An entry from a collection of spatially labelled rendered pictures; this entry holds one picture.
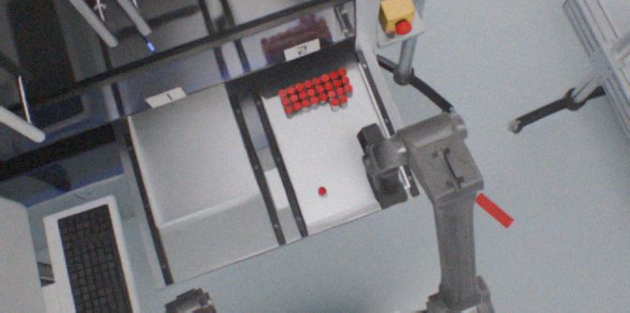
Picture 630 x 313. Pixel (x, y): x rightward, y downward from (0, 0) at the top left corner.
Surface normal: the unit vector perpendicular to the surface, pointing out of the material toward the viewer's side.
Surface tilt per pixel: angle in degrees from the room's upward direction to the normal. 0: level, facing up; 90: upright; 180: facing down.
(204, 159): 0
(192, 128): 0
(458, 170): 8
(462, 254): 60
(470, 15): 0
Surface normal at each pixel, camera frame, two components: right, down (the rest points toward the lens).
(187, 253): -0.05, -0.29
